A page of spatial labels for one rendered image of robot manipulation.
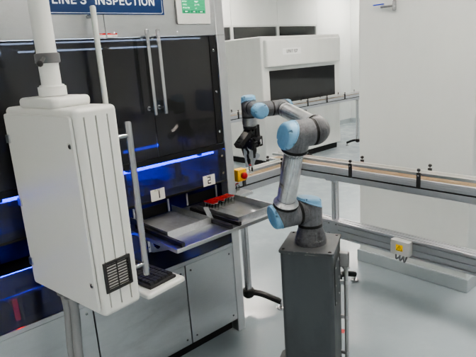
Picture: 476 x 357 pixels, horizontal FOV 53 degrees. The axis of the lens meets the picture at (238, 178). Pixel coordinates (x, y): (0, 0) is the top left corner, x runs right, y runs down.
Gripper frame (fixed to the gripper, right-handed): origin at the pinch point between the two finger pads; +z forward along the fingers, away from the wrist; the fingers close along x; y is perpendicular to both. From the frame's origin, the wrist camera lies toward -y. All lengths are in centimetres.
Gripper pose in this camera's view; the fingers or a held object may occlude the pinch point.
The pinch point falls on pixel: (249, 163)
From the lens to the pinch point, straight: 247.6
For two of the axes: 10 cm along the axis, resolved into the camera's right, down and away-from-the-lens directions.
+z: 0.7, 9.4, 3.4
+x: -7.1, -1.9, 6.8
